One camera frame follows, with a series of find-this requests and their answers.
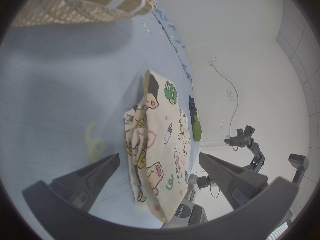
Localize dark blue garment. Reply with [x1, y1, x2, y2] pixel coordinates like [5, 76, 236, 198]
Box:
[188, 96, 198, 119]

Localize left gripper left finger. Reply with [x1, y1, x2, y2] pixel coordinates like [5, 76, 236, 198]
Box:
[51, 153, 121, 213]

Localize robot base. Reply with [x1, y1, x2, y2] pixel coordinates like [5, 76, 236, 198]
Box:
[162, 173, 215, 231]

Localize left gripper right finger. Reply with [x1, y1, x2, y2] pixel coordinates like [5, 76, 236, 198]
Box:
[199, 151, 268, 212]

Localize pale blue quilt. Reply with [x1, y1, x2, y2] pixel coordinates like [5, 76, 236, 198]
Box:
[152, 8, 193, 79]

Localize green shorts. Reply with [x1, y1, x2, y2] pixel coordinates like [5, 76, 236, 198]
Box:
[191, 115, 202, 142]

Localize grey power cable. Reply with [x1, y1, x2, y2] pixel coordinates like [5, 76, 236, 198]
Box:
[213, 64, 240, 136]

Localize round woven basket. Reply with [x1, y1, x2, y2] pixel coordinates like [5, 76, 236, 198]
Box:
[11, 0, 158, 28]

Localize white printed pyjama top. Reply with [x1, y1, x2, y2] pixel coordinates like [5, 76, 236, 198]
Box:
[123, 69, 193, 222]

